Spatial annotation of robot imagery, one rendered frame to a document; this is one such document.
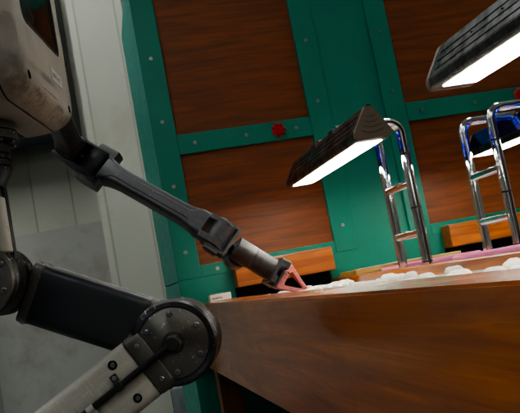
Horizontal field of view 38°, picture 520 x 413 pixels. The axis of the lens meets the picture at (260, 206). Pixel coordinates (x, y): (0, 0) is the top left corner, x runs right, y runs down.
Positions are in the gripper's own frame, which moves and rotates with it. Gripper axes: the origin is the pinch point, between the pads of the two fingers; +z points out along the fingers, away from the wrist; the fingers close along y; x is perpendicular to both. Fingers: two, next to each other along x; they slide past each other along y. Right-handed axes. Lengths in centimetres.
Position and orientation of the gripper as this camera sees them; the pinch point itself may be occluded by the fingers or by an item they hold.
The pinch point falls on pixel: (303, 289)
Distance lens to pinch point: 185.9
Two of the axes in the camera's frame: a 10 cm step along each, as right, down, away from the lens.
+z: 8.5, 5.2, 1.1
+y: -2.1, 1.3, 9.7
